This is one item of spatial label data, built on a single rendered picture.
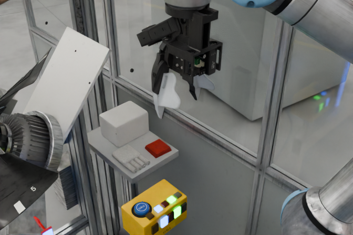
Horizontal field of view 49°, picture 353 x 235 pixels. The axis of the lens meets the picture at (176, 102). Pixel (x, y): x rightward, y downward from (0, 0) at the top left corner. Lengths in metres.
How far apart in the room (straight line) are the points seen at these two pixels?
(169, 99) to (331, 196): 0.37
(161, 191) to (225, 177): 0.44
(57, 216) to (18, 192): 1.57
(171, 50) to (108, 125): 0.99
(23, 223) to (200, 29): 0.84
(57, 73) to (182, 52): 0.83
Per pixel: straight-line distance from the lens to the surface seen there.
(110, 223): 2.35
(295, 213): 0.87
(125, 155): 1.56
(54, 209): 2.64
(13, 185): 1.06
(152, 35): 0.69
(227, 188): 1.55
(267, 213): 1.47
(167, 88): 0.67
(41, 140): 1.28
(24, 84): 1.03
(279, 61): 1.13
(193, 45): 0.63
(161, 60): 0.66
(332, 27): 0.47
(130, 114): 1.62
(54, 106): 1.36
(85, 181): 1.58
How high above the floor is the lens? 1.88
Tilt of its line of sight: 33 degrees down
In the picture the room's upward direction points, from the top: straight up
